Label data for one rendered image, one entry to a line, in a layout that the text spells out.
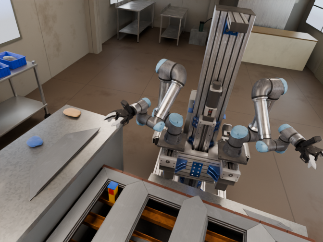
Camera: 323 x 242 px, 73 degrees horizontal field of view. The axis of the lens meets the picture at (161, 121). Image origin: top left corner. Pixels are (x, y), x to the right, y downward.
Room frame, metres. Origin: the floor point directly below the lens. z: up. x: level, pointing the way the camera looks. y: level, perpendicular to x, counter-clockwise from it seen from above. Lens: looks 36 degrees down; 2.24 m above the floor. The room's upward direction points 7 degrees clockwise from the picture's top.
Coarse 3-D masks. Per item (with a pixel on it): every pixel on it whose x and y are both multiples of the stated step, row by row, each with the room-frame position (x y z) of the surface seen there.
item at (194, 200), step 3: (189, 198) 0.98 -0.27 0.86; (192, 198) 0.98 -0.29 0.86; (195, 198) 0.98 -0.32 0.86; (186, 201) 0.95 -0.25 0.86; (189, 201) 0.95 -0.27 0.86; (192, 201) 0.96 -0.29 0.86; (195, 201) 0.96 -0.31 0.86; (198, 201) 0.96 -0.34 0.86; (201, 201) 0.97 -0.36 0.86; (195, 204) 0.94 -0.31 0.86; (198, 204) 0.94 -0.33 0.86; (201, 204) 0.94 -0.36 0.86; (204, 207) 0.92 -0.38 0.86
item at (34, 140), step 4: (32, 136) 1.20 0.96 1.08; (36, 136) 1.21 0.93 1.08; (28, 140) 1.16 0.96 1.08; (32, 140) 1.16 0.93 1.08; (36, 140) 1.16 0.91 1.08; (40, 140) 1.17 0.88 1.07; (28, 144) 1.12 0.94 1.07; (32, 144) 1.12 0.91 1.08; (36, 144) 1.13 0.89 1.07; (40, 144) 1.14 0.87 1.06
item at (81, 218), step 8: (104, 184) 1.02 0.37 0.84; (120, 184) 1.04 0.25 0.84; (96, 200) 0.89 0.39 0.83; (160, 200) 0.95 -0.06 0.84; (88, 208) 0.82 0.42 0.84; (176, 208) 0.91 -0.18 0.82; (208, 216) 0.86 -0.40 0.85; (80, 224) 0.72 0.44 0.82; (136, 224) 0.75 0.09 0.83; (216, 224) 0.83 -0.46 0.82; (224, 224) 0.82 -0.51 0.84; (72, 232) 0.65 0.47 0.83; (240, 232) 0.78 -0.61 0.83; (64, 240) 0.60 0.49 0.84; (128, 240) 0.65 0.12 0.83; (200, 240) 0.69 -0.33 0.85
